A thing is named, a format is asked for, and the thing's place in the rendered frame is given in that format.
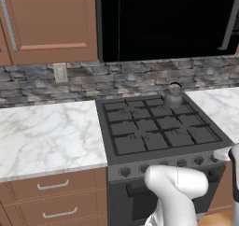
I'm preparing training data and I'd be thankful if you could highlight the brown wall cupboard door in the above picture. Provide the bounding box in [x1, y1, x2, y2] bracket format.
[0, 0, 99, 66]
[0, 18, 13, 67]

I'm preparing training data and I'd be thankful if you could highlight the black oven door handle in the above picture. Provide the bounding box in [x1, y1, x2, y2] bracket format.
[125, 169, 220, 198]

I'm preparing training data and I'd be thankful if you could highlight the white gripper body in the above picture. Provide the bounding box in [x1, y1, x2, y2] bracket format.
[213, 147, 233, 162]

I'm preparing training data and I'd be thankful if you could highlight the silver cupboard door handle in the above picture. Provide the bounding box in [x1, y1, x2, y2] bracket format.
[0, 0, 20, 52]

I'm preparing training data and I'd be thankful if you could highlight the white wall socket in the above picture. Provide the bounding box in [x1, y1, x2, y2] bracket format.
[52, 62, 69, 84]

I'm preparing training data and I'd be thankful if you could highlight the silver drawer handle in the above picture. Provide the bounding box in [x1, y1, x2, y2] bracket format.
[36, 178, 71, 191]
[41, 206, 79, 220]

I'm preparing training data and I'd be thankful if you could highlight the brown drawer front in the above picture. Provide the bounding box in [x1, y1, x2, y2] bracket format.
[5, 168, 98, 200]
[3, 190, 101, 226]

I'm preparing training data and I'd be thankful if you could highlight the silver microwave handle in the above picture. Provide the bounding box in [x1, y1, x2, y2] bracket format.
[218, 0, 239, 51]

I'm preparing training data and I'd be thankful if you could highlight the grey metal kettle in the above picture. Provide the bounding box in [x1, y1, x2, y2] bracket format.
[162, 81, 185, 110]

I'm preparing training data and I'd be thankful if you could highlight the black microwave oven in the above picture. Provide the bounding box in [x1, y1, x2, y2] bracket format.
[94, 0, 239, 63]

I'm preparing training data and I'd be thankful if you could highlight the black oven door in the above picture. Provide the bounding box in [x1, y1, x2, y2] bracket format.
[107, 164, 228, 226]

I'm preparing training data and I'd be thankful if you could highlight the grey gas stove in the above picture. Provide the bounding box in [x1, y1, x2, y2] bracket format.
[94, 92, 235, 226]

